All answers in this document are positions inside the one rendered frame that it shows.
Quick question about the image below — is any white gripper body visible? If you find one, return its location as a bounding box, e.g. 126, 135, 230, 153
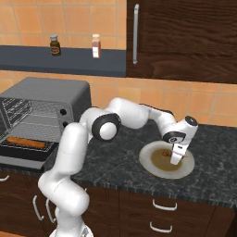
169, 150, 186, 166

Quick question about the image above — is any kebab skewer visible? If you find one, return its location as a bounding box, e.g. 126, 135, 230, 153
162, 149, 190, 160

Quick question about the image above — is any grey toaster oven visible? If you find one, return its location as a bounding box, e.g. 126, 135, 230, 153
0, 77, 93, 172

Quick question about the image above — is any baguette bread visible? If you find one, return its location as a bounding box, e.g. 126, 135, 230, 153
6, 136, 47, 150

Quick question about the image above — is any toaster oven door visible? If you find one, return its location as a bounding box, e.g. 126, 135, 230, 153
0, 153, 59, 172

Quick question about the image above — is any black oven tray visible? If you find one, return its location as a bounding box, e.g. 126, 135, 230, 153
0, 139, 59, 162

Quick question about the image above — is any round beige plate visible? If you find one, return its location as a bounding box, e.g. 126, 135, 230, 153
138, 141, 196, 181

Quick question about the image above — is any dark wood drawer front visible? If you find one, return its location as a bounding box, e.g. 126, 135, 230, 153
0, 168, 43, 187
118, 190, 217, 218
118, 212, 215, 237

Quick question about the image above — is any spice bottle with white label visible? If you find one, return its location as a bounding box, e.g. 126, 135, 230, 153
91, 33, 103, 59

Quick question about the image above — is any brown jar with grey lid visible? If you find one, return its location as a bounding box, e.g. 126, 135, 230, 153
49, 34, 62, 57

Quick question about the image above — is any dark wood wall cupboard door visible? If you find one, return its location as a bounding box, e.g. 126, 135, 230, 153
126, 0, 237, 85

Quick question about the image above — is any long silver cupboard handle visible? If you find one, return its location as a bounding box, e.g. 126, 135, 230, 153
131, 3, 141, 66

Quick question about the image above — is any dark blue wall shelf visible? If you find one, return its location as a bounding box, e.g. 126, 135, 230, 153
0, 44, 128, 79

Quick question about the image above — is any silver cupboard door handle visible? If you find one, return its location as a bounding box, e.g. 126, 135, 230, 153
31, 194, 45, 222
44, 198, 57, 224

